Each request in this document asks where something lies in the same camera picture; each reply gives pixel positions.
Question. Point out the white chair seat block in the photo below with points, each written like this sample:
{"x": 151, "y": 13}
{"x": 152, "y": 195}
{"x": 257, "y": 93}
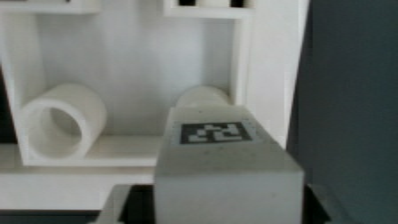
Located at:
{"x": 138, "y": 74}

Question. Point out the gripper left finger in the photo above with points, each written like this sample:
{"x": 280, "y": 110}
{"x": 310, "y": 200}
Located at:
{"x": 129, "y": 207}

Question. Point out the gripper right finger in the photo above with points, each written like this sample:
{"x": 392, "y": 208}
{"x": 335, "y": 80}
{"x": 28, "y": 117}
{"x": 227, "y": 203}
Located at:
{"x": 323, "y": 209}

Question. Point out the white chair leg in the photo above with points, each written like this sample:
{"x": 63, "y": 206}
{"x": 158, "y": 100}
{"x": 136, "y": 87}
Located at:
{"x": 229, "y": 178}

